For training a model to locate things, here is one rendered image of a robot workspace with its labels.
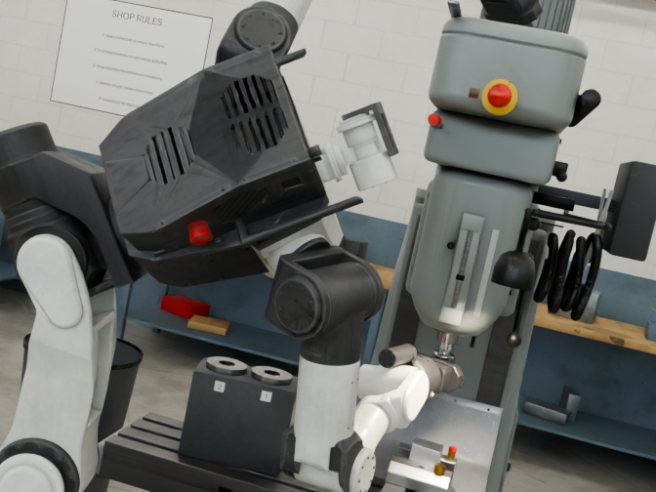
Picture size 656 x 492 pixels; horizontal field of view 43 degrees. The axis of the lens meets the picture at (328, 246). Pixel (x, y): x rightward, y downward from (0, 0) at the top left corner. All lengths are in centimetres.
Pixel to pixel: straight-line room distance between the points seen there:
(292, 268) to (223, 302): 516
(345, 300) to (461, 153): 51
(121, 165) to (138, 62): 535
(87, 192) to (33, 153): 10
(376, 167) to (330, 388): 35
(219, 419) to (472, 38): 92
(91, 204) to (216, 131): 25
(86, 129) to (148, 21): 95
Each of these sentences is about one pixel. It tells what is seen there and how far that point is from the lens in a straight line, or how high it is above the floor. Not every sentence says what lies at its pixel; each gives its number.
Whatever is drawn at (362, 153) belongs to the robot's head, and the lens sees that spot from 130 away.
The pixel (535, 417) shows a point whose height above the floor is 23.
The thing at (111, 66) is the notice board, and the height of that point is 188.
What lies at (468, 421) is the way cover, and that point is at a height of 103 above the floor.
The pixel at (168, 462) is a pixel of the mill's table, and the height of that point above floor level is 91.
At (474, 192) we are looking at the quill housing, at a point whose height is 159.
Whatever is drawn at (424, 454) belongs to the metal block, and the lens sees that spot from 176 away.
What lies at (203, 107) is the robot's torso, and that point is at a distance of 118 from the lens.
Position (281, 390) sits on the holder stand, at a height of 110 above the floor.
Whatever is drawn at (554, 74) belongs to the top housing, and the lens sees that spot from 149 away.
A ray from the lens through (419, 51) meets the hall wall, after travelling 600.
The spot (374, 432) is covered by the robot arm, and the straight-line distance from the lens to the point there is 141.
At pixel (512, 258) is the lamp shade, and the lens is 146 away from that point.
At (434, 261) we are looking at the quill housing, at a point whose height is 145.
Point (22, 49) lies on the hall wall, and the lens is 704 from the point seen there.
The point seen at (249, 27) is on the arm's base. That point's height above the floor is 177.
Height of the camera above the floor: 162
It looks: 7 degrees down
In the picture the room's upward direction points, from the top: 12 degrees clockwise
